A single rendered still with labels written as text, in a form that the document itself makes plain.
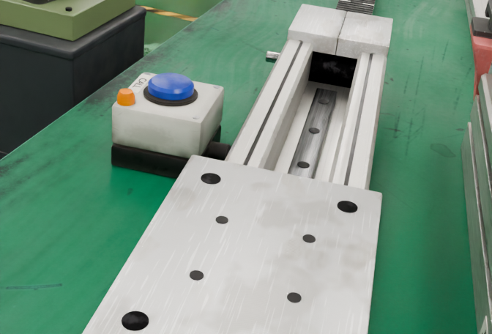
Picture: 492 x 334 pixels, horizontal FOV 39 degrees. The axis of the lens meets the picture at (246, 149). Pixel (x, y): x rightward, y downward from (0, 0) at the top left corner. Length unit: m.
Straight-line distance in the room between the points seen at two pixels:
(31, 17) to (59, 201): 0.38
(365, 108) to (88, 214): 0.24
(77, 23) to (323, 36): 0.33
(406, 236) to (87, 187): 0.27
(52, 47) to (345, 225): 0.59
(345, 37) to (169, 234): 0.41
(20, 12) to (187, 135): 0.39
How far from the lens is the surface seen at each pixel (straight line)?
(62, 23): 0.89
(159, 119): 0.59
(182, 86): 0.61
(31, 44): 0.90
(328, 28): 0.72
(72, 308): 0.49
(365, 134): 0.54
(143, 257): 0.33
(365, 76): 0.65
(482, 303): 0.52
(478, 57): 0.72
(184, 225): 0.35
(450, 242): 0.60
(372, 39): 0.71
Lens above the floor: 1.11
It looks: 29 degrees down
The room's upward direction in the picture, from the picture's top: 6 degrees clockwise
